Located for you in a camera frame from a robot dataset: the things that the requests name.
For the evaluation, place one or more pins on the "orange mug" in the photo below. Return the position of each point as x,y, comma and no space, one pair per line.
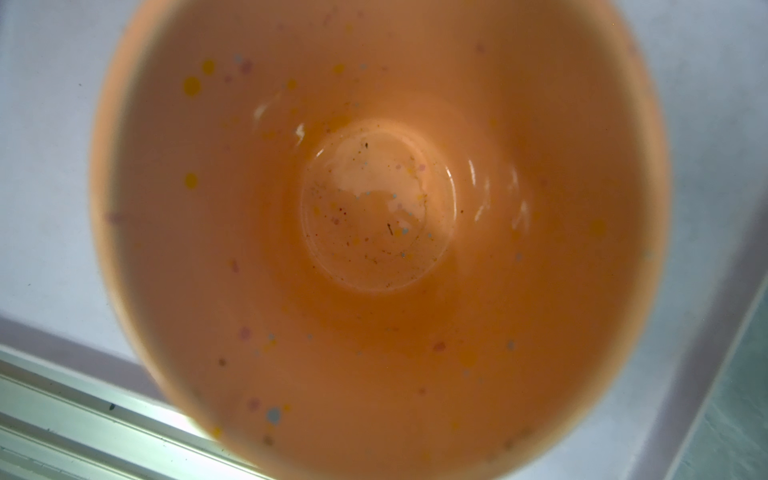
380,239

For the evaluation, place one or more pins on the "lilac plastic tray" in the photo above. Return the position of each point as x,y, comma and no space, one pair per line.
692,404

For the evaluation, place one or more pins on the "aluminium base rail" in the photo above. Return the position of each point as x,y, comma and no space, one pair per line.
58,424

